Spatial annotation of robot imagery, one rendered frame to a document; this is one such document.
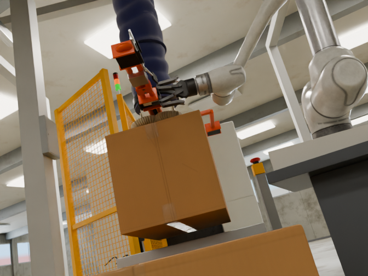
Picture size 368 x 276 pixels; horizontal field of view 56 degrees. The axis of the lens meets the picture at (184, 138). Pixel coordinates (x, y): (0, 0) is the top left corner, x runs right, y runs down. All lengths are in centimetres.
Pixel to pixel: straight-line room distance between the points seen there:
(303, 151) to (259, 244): 92
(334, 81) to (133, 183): 79
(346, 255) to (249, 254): 97
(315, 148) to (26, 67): 238
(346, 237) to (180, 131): 70
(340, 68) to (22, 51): 253
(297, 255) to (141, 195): 99
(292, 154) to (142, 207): 58
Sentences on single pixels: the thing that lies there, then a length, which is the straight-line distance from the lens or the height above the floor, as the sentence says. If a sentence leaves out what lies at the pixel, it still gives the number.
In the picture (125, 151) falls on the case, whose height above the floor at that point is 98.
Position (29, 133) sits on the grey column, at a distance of 282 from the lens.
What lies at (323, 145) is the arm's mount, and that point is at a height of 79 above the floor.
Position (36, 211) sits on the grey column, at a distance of 264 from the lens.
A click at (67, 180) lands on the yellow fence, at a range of 319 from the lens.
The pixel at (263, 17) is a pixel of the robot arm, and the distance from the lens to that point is 162.
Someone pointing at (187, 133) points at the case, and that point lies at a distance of 135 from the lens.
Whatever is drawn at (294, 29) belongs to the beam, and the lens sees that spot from 637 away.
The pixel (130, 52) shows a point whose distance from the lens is 115.
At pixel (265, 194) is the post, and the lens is 225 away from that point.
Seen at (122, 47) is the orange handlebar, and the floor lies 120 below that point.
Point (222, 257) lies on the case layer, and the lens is 39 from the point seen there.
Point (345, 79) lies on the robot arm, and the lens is 123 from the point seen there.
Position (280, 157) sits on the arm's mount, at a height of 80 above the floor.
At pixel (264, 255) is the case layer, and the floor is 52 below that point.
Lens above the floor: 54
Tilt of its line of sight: 19 degrees up
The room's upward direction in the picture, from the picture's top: 14 degrees counter-clockwise
